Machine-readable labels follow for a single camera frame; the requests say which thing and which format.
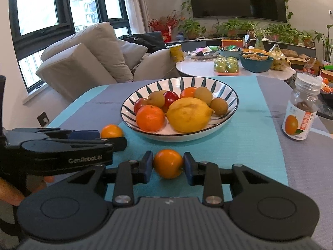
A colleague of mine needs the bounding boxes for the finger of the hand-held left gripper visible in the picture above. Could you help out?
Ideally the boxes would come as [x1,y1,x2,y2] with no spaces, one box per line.
[46,136,128,153]
[12,127,102,141]

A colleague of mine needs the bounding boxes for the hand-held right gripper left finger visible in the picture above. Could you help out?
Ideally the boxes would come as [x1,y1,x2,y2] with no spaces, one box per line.
[62,150,154,208]

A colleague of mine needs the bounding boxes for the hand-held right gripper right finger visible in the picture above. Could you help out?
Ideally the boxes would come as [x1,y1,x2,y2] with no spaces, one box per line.
[183,151,275,206]

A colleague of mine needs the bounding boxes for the tangerine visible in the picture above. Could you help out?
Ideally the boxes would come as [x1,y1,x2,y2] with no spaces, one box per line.
[136,105,166,133]
[101,124,124,139]
[179,87,198,100]
[153,149,184,180]

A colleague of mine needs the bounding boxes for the white bowl with dark stripes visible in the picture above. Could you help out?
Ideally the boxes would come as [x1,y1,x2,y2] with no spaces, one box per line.
[120,77,239,142]

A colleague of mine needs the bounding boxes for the small red fruit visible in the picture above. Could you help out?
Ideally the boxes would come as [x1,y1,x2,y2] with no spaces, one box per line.
[164,91,180,107]
[133,97,150,115]

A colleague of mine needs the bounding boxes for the yellow lemon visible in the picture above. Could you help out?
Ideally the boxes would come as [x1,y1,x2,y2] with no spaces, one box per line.
[166,97,214,133]

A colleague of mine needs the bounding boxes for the brown longan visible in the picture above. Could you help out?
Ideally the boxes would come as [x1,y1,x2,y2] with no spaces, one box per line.
[148,90,167,108]
[194,87,214,105]
[209,97,229,116]

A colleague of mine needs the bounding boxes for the person's left hand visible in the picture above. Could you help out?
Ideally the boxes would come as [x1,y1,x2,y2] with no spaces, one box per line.
[0,177,26,207]

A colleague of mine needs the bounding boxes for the beige sofa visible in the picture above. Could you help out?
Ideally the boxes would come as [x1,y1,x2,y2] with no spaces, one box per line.
[36,21,188,95]

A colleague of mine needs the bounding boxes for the beige pillow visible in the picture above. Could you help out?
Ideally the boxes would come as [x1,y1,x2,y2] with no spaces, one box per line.
[118,39,149,69]

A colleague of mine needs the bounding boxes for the white round coffee table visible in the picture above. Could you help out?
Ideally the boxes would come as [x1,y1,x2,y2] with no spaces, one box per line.
[175,52,297,82]

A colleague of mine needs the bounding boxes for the dark jacket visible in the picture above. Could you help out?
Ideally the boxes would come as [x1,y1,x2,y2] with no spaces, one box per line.
[122,31,167,54]

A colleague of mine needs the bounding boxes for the large black framed window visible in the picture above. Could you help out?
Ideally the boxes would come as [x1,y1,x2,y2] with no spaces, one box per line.
[9,0,75,94]

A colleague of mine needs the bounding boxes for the yellow cup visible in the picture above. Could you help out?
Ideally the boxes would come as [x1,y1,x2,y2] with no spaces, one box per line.
[169,44,185,62]

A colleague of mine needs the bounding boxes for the pack of green apples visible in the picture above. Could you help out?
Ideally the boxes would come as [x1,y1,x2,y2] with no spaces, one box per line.
[214,56,240,75]

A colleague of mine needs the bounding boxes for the glass snack tray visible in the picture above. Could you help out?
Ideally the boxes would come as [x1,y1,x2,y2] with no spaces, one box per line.
[189,49,220,59]

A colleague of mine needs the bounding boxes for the narrow black framed window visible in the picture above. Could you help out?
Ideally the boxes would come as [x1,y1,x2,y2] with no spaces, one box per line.
[94,0,133,38]

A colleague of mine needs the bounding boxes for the clear jar with orange label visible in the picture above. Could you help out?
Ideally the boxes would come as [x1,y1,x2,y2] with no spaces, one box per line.
[282,72,322,141]

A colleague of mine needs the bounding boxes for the teal snack basket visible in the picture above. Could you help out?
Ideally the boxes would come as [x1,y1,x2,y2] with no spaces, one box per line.
[219,45,244,59]

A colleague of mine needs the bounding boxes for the blue bowl of longans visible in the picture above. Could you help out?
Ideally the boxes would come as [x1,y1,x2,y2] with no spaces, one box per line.
[239,52,273,73]

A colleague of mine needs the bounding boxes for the dark television cabinet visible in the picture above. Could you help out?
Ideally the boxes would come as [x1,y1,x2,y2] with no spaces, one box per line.
[165,38,316,58]

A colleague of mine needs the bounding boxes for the red flowering plant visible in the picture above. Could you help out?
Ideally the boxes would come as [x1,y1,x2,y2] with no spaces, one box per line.
[148,10,183,42]

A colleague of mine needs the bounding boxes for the row of green potted plants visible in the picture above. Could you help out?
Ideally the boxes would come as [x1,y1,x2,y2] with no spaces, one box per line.
[178,17,316,48]

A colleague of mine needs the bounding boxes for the beige curtain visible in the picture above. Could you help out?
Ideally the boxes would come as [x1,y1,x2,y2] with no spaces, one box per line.
[121,0,149,35]

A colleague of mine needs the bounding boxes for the bunch of bananas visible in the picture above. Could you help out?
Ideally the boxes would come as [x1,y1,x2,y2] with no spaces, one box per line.
[268,44,292,71]

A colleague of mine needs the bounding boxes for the glass vase with green plant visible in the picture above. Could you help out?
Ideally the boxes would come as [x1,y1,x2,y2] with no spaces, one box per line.
[247,22,271,51]

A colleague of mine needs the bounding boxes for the brown cardboard boxes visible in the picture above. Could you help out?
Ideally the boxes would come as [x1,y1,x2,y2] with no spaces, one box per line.
[281,48,316,71]

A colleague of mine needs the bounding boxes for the green and orange box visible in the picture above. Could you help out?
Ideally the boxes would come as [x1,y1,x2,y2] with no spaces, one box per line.
[319,64,333,81]

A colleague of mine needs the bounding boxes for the tall leafy plant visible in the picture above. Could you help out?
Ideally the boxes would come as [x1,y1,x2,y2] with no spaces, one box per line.
[312,23,333,63]

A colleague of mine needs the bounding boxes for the black wall socket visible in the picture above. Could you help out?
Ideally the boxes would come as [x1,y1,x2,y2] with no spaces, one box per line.
[37,111,50,128]

